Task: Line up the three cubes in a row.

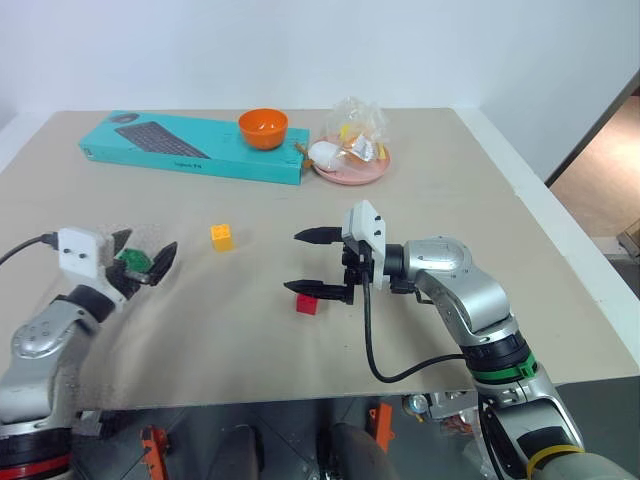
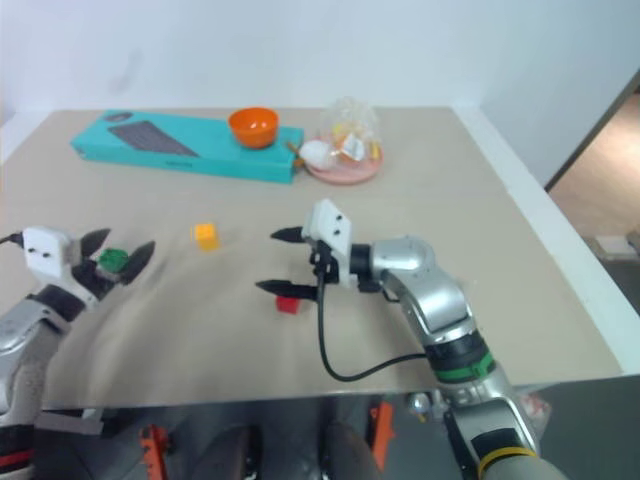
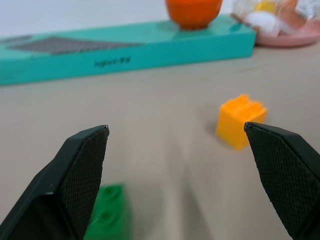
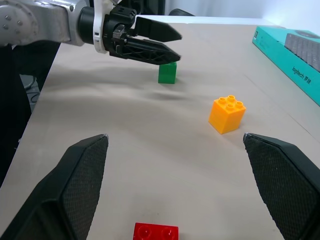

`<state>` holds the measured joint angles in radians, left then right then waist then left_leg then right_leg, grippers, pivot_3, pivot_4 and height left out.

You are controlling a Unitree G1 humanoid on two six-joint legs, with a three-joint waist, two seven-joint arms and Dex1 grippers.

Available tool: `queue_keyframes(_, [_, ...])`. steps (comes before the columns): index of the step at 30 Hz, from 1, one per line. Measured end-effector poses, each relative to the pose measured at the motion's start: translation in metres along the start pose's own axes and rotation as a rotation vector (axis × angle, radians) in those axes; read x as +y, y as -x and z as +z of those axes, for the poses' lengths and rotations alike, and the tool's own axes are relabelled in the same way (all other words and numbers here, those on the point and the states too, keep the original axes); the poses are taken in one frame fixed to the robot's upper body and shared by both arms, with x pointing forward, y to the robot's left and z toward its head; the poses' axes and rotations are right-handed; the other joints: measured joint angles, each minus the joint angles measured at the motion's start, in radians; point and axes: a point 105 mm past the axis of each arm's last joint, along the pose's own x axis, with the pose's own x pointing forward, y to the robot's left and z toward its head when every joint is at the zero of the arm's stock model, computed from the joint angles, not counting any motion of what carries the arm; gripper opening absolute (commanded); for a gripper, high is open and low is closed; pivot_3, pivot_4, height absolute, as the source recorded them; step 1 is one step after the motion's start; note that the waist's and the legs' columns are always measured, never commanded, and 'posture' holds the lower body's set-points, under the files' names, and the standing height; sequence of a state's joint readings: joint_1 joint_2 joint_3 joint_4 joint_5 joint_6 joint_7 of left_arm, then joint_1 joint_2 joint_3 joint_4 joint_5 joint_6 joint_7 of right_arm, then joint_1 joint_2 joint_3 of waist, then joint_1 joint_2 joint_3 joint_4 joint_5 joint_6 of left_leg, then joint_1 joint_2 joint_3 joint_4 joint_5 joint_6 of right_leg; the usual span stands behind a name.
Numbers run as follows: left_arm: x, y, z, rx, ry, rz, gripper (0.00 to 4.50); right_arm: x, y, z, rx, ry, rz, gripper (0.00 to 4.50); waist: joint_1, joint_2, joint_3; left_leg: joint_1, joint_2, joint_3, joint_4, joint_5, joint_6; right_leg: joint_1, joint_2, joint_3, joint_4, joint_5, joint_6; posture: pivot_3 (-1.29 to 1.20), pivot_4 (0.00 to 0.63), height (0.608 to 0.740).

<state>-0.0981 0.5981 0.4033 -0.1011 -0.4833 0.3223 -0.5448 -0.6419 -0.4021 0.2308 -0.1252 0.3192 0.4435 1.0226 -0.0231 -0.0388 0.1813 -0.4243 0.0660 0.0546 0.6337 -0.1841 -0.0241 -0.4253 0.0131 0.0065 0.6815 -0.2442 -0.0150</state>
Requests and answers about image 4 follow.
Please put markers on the teal Logitech keyboard box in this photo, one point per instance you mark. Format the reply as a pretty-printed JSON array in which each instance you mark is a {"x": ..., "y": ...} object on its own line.
[{"x": 287, "y": 52}]

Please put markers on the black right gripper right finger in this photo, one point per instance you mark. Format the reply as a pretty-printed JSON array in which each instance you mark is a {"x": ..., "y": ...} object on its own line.
[{"x": 287, "y": 180}]

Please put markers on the red toy building cube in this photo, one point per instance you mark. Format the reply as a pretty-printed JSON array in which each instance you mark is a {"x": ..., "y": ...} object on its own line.
[{"x": 156, "y": 232}]

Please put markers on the orange toy building cube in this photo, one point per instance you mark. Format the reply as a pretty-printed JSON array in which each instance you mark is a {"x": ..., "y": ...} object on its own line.
[{"x": 226, "y": 113}]

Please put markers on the green toy building cube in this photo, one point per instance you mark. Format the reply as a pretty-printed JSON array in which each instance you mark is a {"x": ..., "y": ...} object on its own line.
[{"x": 167, "y": 73}]

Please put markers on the black rounded chair back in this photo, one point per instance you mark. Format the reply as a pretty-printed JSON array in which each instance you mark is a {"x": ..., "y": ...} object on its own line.
[{"x": 181, "y": 12}]

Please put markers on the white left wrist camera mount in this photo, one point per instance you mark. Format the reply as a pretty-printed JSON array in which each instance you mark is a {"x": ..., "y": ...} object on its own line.
[{"x": 97, "y": 30}]

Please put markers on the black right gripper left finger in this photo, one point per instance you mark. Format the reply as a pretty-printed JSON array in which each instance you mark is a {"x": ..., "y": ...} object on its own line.
[{"x": 62, "y": 195}]

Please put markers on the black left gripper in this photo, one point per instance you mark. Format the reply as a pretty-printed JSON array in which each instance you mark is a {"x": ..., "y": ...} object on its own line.
[{"x": 117, "y": 27}]

